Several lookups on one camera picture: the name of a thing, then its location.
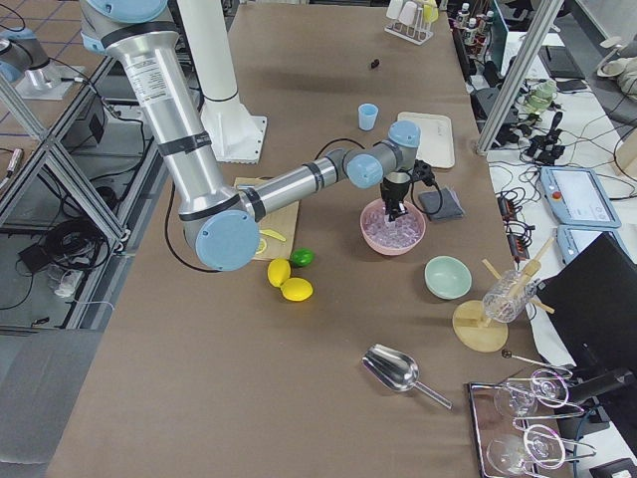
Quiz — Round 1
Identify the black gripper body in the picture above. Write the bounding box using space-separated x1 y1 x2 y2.
380 172 411 213

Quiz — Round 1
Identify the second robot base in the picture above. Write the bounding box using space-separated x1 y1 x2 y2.
1 29 71 101

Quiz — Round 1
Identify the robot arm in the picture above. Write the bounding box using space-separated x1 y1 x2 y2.
81 1 421 272

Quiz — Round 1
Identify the clear ice cubes pile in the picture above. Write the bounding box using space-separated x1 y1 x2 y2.
362 207 422 249

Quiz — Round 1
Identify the light blue plastic cup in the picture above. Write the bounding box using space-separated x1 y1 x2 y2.
357 103 379 131

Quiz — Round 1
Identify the metal ice scoop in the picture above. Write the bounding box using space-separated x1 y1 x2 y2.
362 344 453 410

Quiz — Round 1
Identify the pink plastic cup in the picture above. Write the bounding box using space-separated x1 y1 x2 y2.
398 1 418 27

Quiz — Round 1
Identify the yellow plastic cup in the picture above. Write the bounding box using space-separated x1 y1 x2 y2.
422 0 439 23

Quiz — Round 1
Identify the white plastic cup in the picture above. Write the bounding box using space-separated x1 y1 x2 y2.
386 0 403 20

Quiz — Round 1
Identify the pink bowl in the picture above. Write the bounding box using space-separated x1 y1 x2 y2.
359 199 426 256

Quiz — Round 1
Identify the grey folded cloth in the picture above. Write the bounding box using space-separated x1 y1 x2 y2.
418 187 465 221

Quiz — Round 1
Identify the beige rabbit tray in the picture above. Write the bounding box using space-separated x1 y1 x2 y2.
397 112 455 169

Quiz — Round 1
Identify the mint green bowl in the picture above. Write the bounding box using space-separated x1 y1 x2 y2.
424 256 473 300

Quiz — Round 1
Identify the green lime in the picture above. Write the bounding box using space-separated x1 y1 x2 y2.
290 248 315 268

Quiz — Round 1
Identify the wooden cutting board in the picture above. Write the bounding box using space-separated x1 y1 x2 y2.
254 201 300 261

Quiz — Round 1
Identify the yellow lemon lower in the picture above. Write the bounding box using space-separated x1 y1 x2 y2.
280 277 314 302

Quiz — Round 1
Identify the yellow lemon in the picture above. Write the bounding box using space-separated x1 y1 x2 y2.
267 258 292 288
280 277 314 302

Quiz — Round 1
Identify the yellow lemon upper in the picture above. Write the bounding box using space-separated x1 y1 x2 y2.
267 258 292 288

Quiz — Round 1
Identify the lemon slice left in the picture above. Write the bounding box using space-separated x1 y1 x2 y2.
256 238 267 255

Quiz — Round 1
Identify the clear textured glass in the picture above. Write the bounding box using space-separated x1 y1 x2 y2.
482 270 538 324

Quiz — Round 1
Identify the teach pendant lower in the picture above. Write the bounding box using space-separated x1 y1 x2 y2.
556 224 626 265

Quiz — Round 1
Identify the teach pendant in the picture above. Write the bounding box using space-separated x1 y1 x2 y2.
556 224 626 265
539 166 622 229

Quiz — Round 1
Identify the teach pendant upper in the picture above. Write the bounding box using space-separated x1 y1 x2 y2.
539 166 622 229

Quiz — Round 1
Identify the bar spoon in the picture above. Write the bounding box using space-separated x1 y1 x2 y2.
501 349 572 375

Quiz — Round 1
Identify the black monitor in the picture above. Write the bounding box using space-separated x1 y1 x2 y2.
537 233 636 371

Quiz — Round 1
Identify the wine glass upper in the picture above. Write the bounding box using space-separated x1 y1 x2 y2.
494 368 569 418

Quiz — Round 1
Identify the wine glass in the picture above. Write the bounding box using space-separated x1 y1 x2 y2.
494 368 569 418
487 424 566 477

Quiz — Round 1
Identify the metal glass rack tray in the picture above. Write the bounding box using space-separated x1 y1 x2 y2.
467 368 596 477

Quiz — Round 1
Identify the wine glass lower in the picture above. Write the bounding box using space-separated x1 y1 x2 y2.
487 424 566 477

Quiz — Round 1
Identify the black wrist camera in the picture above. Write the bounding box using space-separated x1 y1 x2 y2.
411 159 438 188

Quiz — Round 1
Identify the white wire cup rack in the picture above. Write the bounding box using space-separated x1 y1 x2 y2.
384 11 434 46

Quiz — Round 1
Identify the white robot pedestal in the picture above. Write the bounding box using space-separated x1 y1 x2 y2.
177 0 267 164

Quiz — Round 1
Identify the aluminium frame post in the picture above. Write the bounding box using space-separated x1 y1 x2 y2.
476 0 563 156

